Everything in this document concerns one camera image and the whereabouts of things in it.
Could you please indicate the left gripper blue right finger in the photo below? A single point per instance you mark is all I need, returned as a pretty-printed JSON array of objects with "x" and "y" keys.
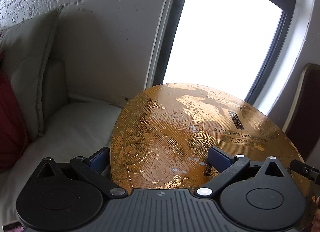
[{"x": 230, "y": 169}]

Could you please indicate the beige sofa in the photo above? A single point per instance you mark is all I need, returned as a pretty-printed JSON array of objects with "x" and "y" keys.
[{"x": 56, "y": 126}]

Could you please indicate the person's right hand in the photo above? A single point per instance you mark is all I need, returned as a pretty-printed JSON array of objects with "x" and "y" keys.
[{"x": 316, "y": 220}]

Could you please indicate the gold round box lid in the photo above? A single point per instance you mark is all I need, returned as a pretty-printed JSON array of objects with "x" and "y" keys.
[{"x": 159, "y": 150}]

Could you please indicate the red cushion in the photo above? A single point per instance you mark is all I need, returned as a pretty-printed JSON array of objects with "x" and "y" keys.
[{"x": 14, "y": 139}]

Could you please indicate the maroon banquet chair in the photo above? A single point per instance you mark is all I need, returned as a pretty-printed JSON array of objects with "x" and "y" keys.
[{"x": 302, "y": 123}]

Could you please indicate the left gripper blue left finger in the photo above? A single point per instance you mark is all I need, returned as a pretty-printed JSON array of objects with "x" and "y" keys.
[{"x": 90, "y": 169}]

